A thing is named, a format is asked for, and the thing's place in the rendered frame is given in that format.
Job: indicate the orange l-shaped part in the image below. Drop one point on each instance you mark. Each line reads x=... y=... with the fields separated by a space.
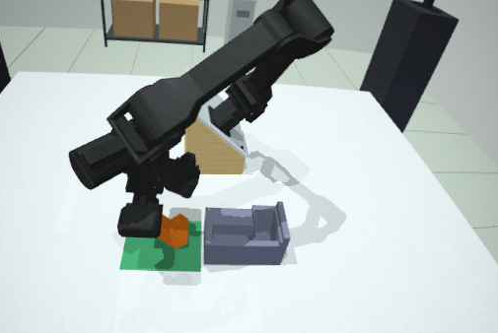
x=174 y=231

